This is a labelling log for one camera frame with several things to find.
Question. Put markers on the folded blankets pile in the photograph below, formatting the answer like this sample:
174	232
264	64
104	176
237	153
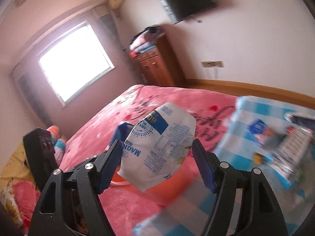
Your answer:
148	37

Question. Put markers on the wall power outlet strip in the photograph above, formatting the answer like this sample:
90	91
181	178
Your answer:
211	64

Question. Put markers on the brown wooden cabinet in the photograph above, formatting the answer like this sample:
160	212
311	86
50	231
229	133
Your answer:
160	65

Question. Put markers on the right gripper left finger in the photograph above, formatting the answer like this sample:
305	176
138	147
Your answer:
54	213

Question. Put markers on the wall mounted black television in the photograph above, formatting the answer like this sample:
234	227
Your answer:
180	10

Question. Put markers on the blue small snack box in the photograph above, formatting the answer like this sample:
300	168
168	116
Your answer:
260	131

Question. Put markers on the black silver foil wrapper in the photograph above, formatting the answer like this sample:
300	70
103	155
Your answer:
294	143

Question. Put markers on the orange plastic trash bucket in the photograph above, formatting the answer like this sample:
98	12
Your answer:
117	184

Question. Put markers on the bright window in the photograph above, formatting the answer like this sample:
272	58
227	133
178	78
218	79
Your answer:
74	61

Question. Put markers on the pink fleece bed blanket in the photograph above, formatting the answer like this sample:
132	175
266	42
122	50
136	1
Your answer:
124	207

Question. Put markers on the floral pillow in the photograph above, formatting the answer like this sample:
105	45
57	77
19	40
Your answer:
10	205

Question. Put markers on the grey checkered curtain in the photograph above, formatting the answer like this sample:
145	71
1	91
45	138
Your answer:
102	13

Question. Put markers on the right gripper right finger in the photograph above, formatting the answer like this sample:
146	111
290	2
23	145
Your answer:
260	213

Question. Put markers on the white blue plastic bag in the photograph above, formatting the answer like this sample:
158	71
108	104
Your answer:
157	146

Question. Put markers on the blue white checkered cloth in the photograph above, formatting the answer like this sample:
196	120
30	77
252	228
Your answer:
188	214

